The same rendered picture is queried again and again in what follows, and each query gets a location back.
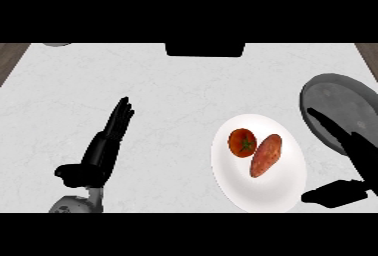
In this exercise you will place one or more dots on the red tomato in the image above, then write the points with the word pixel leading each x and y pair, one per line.
pixel 240 143

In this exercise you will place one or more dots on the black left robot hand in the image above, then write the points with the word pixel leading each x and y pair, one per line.
pixel 100 153

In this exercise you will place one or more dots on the black appliance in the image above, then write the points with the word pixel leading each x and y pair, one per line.
pixel 203 49

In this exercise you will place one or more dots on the orange sweet potato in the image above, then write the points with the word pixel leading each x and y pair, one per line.
pixel 265 155

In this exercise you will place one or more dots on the dark grey pan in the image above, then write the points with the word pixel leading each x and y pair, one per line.
pixel 339 100

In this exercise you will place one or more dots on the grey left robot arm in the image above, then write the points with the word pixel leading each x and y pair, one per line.
pixel 78 201

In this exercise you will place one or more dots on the grey round object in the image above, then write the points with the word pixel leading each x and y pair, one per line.
pixel 54 44

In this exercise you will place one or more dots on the white oval plate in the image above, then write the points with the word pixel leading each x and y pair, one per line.
pixel 260 166

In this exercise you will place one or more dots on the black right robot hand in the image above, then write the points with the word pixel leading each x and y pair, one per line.
pixel 361 156

